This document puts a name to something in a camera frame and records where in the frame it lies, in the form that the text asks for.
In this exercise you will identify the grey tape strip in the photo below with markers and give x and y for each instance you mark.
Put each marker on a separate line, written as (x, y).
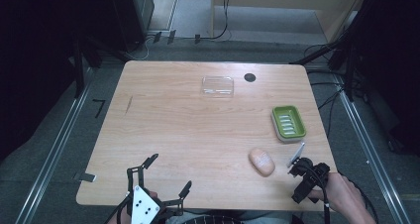
(87, 177)

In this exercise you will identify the peach soap bar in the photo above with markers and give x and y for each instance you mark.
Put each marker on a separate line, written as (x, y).
(262, 162)

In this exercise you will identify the black cabinet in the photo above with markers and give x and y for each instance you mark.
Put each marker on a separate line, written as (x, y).
(132, 16)

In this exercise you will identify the black metal stand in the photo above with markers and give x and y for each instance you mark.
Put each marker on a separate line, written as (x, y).
(317, 54)
(78, 72)

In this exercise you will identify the black curtain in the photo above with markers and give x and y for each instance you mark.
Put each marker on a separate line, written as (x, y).
(393, 52)
(39, 52)

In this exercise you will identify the small black floor block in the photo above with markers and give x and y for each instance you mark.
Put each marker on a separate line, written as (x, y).
(171, 36)
(157, 36)
(197, 38)

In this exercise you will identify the metal floor rail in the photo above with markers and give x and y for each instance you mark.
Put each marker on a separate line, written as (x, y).
(52, 158)
(373, 158)

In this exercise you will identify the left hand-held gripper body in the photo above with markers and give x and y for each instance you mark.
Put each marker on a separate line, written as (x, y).
(145, 205)

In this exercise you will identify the person's left hand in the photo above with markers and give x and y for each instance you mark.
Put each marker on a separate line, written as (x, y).
(153, 195)

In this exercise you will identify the person's right hand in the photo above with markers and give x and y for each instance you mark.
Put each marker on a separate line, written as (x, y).
(340, 192)

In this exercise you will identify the clear plastic lid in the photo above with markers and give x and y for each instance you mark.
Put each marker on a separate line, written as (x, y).
(218, 86)

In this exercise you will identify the black round table grommet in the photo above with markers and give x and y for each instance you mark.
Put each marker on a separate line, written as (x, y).
(250, 77)

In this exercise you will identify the green soap dish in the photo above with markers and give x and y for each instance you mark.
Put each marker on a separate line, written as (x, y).
(289, 123)

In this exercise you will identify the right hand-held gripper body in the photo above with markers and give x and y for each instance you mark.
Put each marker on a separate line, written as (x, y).
(308, 181)

